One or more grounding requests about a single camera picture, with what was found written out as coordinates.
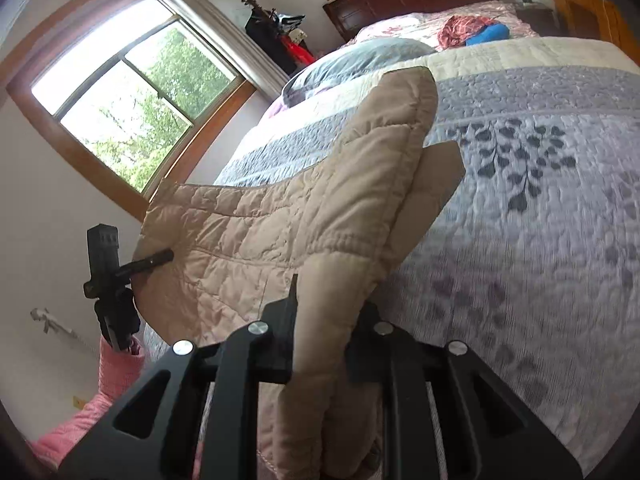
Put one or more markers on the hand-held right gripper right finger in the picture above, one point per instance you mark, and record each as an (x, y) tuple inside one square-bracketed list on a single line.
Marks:
[(365, 355)]

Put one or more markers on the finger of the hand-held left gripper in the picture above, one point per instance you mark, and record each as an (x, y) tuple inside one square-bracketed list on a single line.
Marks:
[(147, 261)]

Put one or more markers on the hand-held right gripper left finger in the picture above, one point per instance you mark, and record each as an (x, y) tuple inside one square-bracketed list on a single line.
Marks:
[(280, 330)]

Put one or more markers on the tan quilted jacket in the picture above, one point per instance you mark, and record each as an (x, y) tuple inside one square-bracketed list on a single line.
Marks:
[(300, 210)]

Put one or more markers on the person's left forearm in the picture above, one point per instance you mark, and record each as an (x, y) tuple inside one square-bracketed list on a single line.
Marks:
[(120, 375)]

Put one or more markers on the large wooden framed window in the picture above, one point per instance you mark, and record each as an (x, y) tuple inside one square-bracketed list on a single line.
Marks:
[(125, 90)]

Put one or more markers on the grey patterned quilt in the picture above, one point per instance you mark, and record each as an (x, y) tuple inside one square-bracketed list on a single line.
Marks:
[(525, 260)]

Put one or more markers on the person's pink checkered clothing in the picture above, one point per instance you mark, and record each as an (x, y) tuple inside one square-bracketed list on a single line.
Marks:
[(65, 440)]

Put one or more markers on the beige curtain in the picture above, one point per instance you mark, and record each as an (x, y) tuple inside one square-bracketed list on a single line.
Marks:
[(225, 35)]

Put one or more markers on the black hanging coat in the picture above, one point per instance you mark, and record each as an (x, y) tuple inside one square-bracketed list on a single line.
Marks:
[(265, 35)]

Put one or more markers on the red hanging garment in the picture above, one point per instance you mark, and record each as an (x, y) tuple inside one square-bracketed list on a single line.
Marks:
[(300, 52)]

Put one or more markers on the black and white cap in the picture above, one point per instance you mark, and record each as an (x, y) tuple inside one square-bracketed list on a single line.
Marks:
[(287, 21)]

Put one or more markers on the grey-blue pillow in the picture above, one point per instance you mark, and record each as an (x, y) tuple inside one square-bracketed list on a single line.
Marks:
[(360, 60)]

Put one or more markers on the pink floral bedsheet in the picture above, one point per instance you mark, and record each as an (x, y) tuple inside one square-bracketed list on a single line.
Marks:
[(400, 25)]

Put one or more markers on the red patterned cloth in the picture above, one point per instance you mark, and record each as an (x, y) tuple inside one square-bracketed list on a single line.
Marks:
[(460, 30)]

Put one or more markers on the blue cloth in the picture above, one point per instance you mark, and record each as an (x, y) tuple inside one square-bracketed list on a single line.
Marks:
[(487, 35)]

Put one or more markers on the dark nightstand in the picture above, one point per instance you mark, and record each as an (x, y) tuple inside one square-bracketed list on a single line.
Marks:
[(532, 17)]

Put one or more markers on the wooden desk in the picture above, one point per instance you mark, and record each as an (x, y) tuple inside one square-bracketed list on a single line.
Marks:
[(590, 15)]

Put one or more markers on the grey wall fitting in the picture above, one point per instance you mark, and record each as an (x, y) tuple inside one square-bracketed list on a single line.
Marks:
[(47, 322)]

